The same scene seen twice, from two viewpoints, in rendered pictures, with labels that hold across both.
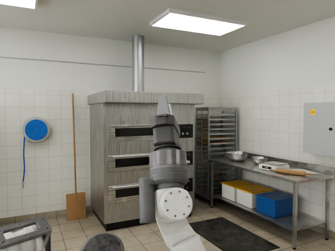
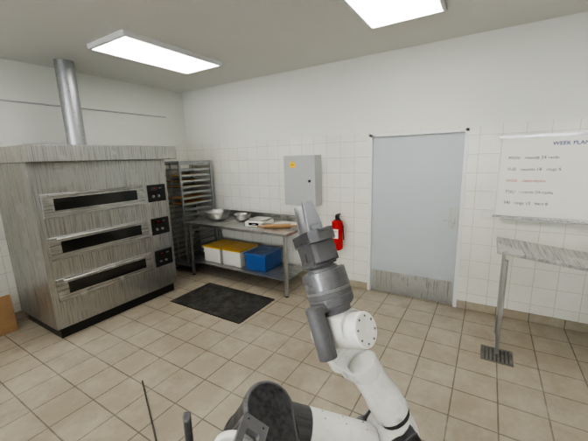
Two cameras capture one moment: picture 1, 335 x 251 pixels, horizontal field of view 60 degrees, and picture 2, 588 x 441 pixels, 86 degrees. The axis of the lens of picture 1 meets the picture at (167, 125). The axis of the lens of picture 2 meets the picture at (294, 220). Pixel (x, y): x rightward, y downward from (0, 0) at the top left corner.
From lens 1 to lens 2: 0.43 m
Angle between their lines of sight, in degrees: 33
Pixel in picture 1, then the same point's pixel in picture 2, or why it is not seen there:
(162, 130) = (323, 245)
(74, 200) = not seen: outside the picture
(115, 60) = (26, 94)
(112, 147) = (53, 226)
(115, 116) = (51, 181)
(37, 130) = not seen: outside the picture
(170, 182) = (344, 305)
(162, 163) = (334, 286)
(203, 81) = (164, 129)
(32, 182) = not seen: outside the picture
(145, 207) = (327, 343)
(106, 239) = (266, 391)
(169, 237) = (339, 363)
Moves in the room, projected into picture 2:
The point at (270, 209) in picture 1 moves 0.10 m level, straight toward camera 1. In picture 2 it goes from (261, 264) to (262, 267)
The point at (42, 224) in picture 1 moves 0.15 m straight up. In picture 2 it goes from (255, 426) to (248, 316)
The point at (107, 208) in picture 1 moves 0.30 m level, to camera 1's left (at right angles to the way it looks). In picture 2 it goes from (59, 309) to (23, 318)
